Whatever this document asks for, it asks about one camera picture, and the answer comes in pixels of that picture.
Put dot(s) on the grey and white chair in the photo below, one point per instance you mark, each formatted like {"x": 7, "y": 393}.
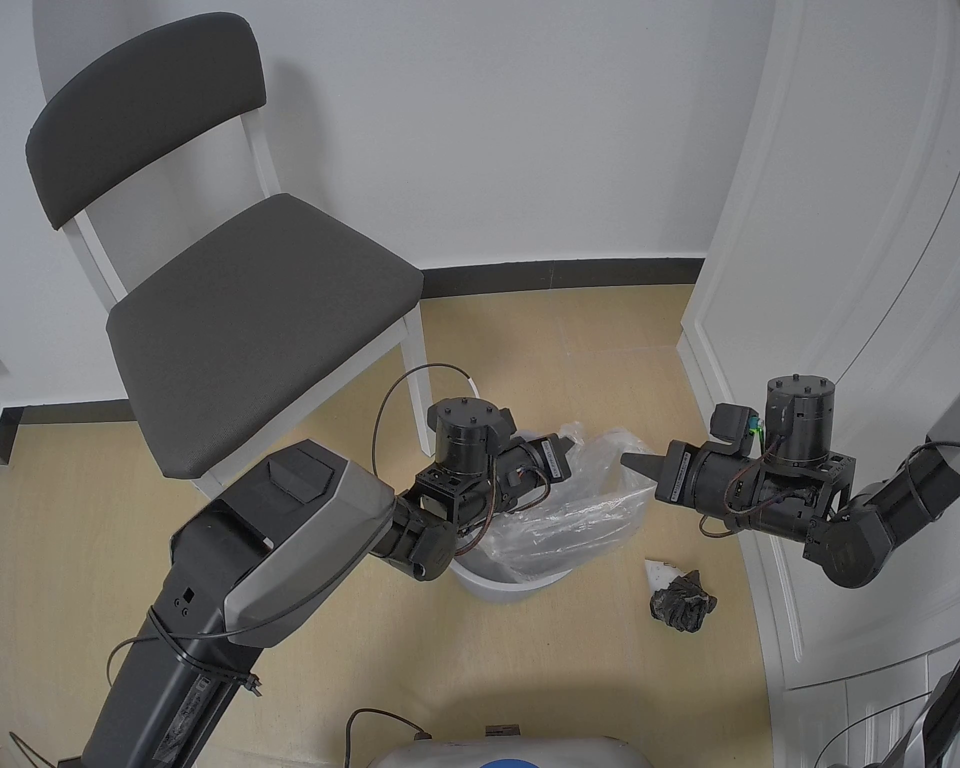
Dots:
{"x": 247, "y": 315}

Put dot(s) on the crumpled black plastic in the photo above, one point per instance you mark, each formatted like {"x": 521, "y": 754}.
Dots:
{"x": 682, "y": 604}

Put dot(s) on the white chest of drawers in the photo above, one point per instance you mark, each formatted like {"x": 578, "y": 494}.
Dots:
{"x": 840, "y": 720}

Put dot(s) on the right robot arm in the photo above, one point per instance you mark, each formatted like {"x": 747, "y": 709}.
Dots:
{"x": 855, "y": 547}

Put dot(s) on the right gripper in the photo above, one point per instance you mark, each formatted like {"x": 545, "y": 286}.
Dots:
{"x": 679, "y": 472}

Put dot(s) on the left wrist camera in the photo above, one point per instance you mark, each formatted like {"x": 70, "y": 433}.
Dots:
{"x": 506, "y": 427}

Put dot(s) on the white wardrobe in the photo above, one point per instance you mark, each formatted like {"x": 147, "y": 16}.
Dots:
{"x": 847, "y": 187}

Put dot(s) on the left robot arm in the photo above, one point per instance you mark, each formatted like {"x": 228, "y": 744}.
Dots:
{"x": 300, "y": 517}

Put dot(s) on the clear plastic bag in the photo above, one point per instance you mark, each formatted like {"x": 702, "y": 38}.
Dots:
{"x": 577, "y": 517}

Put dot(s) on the pale grey trash bin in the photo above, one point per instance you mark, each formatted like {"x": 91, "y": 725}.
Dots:
{"x": 510, "y": 589}

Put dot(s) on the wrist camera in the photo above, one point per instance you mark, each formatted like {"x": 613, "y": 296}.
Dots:
{"x": 506, "y": 427}
{"x": 731, "y": 424}

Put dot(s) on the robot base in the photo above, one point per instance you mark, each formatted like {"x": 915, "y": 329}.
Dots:
{"x": 450, "y": 754}

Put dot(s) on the white paper scrap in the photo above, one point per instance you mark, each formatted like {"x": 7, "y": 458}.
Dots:
{"x": 660, "y": 574}

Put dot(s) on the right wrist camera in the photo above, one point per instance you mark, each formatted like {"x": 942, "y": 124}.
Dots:
{"x": 731, "y": 424}

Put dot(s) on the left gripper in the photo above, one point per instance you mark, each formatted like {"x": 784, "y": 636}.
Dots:
{"x": 536, "y": 469}

